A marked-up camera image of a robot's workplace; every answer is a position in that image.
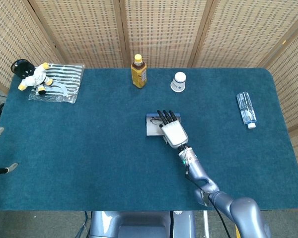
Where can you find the white metal post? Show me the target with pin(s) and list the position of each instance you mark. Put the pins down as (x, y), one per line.
(206, 223)

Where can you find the woven folding screen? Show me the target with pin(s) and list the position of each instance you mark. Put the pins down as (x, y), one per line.
(164, 29)

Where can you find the yellow tea bottle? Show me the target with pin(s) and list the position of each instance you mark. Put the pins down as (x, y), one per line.
(139, 77)

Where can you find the white and blue box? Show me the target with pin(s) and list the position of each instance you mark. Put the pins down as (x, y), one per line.
(152, 130)

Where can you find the striped clear plastic bag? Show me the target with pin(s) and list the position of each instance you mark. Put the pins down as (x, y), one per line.
(67, 84)

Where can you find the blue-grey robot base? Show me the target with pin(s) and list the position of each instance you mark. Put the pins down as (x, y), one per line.
(139, 223)

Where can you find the black eyeglasses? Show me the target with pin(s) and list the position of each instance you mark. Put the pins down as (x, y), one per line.
(154, 120)

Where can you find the blue carpet table cover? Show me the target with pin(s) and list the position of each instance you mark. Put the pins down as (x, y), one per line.
(89, 148)

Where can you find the clear water bottle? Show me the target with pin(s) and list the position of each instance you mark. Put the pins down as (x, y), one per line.
(247, 109)

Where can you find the black white plush toy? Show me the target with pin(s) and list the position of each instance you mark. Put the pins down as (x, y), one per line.
(36, 78)

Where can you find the white paper cup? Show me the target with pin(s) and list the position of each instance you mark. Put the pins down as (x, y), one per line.
(178, 84)

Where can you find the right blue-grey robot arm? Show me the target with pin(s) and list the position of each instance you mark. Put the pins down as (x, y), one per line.
(243, 210)

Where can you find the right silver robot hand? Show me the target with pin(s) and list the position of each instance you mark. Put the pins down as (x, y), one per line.
(175, 135)

